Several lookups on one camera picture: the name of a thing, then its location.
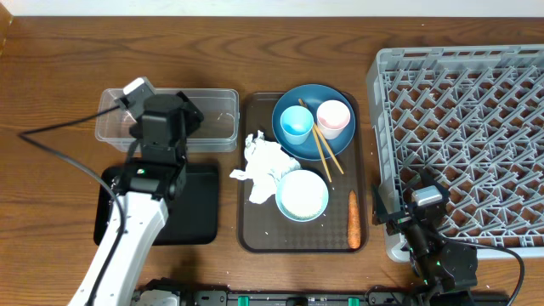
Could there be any orange carrot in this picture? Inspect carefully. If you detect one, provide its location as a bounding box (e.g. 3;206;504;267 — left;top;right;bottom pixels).
347;190;361;249

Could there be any light blue bowl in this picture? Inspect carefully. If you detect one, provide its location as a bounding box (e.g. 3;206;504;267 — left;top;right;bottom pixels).
275;170;329;223

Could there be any wooden chopstick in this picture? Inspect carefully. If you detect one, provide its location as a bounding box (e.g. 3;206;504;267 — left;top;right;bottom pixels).
298;99;332;183
317;127;344;174

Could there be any white napkin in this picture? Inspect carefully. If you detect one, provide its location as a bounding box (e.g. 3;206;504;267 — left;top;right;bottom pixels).
229;130;302;204

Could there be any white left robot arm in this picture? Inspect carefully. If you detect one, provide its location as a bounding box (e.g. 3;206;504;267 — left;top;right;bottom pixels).
70;92;204;305

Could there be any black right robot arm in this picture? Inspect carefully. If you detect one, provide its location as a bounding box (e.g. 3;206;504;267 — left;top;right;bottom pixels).
372;171;478;305

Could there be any grey dishwasher rack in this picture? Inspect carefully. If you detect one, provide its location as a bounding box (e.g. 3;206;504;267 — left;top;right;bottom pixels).
366;44;543;259

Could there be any clear plastic bin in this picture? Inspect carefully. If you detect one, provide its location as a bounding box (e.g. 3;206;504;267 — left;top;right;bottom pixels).
95;88;240;153

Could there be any black tray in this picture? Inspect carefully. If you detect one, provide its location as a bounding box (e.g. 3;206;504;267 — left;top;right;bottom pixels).
101;162;219;246

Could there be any pink cup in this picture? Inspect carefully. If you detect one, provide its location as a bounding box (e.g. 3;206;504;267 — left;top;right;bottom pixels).
316;100;351;139

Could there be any brown serving tray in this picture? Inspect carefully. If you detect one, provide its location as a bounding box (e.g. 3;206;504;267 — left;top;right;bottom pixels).
237;92;368;253

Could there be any light blue cup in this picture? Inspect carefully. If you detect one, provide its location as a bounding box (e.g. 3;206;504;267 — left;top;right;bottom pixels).
280;105;314;145

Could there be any dark blue plate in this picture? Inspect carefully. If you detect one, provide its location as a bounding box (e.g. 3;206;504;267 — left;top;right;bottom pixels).
272;84;356;162

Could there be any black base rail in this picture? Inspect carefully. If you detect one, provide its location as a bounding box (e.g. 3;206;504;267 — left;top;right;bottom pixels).
129;278;509;306

